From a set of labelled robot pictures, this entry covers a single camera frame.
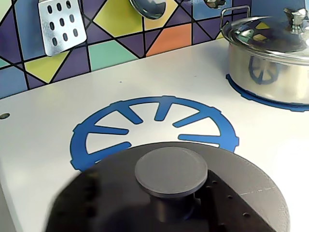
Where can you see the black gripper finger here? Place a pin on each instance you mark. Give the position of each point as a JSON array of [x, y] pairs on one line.
[[79, 207], [224, 207]]

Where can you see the dark gray lid with knob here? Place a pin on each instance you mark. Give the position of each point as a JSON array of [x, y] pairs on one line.
[[169, 169]]

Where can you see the stainless steel pot lid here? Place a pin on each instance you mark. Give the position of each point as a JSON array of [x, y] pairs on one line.
[[268, 36]]

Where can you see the blue burner print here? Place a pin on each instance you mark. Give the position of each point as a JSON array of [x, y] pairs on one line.
[[154, 108]]

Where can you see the perforated metal spatula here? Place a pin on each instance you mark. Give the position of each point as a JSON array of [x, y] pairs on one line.
[[61, 26]]

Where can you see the hanging metal utensil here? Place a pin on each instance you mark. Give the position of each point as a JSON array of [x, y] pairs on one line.
[[214, 3]]

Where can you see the metal ladle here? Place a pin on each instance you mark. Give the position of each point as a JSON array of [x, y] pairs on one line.
[[149, 8]]

